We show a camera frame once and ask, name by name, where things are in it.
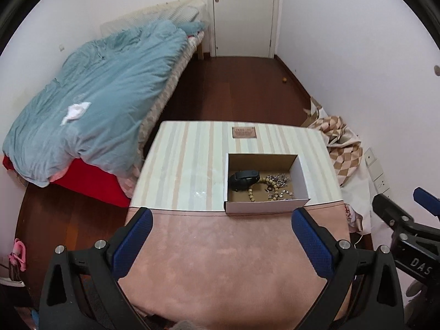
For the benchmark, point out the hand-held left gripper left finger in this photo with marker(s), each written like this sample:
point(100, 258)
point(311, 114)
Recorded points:
point(134, 244)

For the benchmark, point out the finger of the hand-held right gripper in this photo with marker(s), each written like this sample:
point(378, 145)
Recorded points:
point(428, 201)
point(388, 208)

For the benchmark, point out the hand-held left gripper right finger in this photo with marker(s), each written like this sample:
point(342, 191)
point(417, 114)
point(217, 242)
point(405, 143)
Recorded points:
point(311, 244)

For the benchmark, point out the white cardboard box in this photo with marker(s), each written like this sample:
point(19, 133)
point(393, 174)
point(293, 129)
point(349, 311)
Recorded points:
point(261, 208)

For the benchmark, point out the black smart band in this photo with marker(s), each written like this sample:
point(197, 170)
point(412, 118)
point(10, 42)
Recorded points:
point(242, 179)

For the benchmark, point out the white cloth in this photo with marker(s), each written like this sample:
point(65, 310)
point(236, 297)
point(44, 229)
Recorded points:
point(359, 196)

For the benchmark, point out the beige checkered blanket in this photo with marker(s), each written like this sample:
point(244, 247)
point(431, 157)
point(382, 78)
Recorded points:
point(343, 154)

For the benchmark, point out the red bed sheet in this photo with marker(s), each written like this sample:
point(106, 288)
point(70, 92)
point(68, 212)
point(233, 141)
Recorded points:
point(92, 185)

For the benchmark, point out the pink plastic item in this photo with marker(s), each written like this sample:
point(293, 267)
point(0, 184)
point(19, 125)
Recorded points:
point(17, 254)

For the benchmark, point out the brown rectangular label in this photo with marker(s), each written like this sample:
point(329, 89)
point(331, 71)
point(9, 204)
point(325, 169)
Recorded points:
point(244, 132)

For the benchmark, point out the white crumpled tissue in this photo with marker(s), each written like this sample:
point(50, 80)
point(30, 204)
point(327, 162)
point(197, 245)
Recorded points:
point(75, 111)

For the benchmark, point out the light blue duvet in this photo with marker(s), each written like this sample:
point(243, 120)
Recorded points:
point(113, 96)

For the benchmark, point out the wooden bed leg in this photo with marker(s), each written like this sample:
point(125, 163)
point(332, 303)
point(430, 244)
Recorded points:
point(200, 50)

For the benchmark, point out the blue pillow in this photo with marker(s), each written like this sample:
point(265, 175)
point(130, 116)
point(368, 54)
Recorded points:
point(192, 27)

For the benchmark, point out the white pillow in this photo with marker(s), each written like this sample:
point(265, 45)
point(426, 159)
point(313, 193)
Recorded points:
point(185, 13)

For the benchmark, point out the white door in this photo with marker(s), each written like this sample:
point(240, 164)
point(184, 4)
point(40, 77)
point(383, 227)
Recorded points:
point(244, 17)

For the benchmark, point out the white wall socket panel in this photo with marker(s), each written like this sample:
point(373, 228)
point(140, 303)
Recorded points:
point(376, 172)

